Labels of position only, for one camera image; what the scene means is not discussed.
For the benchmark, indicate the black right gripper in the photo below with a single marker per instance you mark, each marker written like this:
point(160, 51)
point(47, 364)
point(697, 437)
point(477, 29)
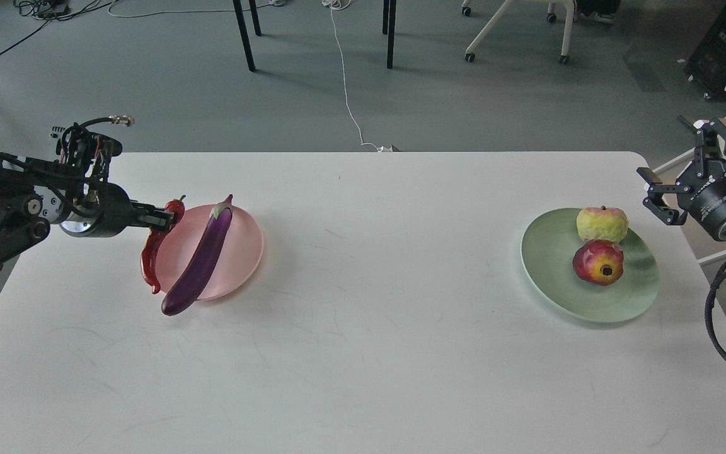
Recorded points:
point(674, 203)

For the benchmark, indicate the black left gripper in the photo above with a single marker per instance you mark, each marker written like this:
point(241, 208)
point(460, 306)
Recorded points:
point(116, 212)

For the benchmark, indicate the red chili pepper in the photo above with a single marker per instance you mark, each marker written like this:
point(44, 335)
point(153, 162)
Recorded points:
point(149, 255)

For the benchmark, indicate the yellow pink apple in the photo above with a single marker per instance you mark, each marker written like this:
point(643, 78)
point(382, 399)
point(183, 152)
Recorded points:
point(602, 223)

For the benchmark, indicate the purple eggplant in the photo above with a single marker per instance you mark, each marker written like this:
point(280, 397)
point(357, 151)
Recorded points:
point(195, 277)

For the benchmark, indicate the red yellow apple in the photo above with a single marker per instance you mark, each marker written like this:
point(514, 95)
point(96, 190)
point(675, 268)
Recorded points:
point(599, 262)

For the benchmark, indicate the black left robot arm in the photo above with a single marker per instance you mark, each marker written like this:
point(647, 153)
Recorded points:
point(74, 191)

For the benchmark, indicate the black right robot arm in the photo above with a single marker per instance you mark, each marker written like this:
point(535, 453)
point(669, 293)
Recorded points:
point(716, 169)

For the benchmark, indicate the pink plate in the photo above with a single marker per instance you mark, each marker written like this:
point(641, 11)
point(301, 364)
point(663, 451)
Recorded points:
point(241, 253)

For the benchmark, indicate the light green plate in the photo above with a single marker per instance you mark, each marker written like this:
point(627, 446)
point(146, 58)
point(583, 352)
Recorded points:
point(547, 249)

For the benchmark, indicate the white rolling chair base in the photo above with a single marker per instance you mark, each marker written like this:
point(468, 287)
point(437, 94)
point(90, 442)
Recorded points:
point(555, 10)

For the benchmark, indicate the white sneaker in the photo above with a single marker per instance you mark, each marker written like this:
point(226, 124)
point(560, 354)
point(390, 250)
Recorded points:
point(604, 18)

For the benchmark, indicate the black table leg left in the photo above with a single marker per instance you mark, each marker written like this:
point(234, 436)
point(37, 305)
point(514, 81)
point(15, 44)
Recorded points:
point(239, 14)

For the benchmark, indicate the black table leg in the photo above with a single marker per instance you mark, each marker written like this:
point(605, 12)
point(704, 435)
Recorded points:
point(388, 25)
point(239, 14)

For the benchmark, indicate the black table leg right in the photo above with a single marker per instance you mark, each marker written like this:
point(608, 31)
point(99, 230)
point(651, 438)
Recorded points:
point(388, 25)

